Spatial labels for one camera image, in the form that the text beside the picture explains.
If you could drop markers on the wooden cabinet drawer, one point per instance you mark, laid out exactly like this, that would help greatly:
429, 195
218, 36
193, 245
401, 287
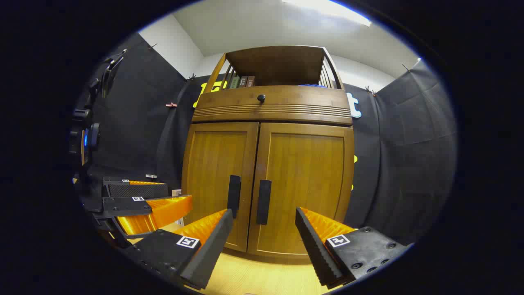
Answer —
307, 102

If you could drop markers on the wooden double-door shoe cabinet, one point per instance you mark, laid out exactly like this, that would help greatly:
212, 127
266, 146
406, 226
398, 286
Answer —
278, 61

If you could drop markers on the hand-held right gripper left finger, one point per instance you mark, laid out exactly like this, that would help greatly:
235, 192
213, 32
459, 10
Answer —
213, 241

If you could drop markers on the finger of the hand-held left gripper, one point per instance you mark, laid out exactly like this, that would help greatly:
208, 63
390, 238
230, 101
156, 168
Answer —
135, 190
163, 213

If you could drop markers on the black backdrop cloth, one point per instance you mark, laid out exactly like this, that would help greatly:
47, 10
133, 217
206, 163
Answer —
135, 123

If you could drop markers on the brown book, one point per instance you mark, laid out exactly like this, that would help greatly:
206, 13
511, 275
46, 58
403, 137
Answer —
251, 80
243, 81

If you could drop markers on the small paper box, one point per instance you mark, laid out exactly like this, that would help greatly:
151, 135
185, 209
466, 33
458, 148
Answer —
176, 192

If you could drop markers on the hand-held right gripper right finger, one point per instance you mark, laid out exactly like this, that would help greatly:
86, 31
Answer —
311, 241

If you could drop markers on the blue cloth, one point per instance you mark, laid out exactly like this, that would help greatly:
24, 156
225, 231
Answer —
313, 85

